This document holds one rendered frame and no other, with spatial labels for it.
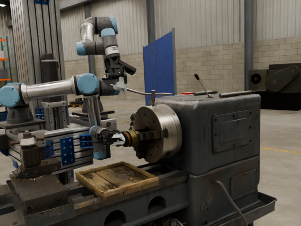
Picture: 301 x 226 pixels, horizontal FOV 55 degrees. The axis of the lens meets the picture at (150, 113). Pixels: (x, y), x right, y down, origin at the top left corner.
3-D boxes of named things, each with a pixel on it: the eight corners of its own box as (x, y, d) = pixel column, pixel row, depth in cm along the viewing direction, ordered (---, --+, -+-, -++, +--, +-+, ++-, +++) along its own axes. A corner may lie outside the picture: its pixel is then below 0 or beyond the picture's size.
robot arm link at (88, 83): (6, 107, 166) (100, 91, 174) (-3, 110, 151) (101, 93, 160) (1, 86, 164) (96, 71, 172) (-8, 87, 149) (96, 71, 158)
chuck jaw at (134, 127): (147, 131, 162) (139, 114, 167) (150, 127, 159) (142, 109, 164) (130, 134, 156) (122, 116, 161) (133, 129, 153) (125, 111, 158)
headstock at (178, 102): (210, 141, 223) (209, 91, 217) (264, 154, 183) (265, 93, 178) (146, 157, 190) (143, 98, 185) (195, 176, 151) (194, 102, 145)
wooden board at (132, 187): (124, 167, 172) (123, 160, 172) (159, 184, 143) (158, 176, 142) (75, 179, 156) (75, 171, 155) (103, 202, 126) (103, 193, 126)
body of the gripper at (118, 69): (106, 81, 151) (101, 59, 153) (121, 80, 156) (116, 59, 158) (112, 76, 145) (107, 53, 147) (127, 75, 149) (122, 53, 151)
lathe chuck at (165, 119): (144, 151, 178) (144, 101, 172) (177, 167, 153) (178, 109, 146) (132, 154, 173) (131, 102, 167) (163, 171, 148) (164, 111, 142)
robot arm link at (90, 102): (78, 74, 181) (91, 149, 189) (77, 74, 171) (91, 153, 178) (96, 72, 183) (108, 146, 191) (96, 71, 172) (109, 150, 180)
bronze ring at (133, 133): (132, 126, 157) (118, 130, 152) (142, 129, 150) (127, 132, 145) (134, 143, 159) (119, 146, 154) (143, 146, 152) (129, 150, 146)
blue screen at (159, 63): (135, 112, 1046) (131, 46, 1014) (156, 110, 1060) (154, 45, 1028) (160, 136, 645) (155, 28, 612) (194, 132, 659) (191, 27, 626)
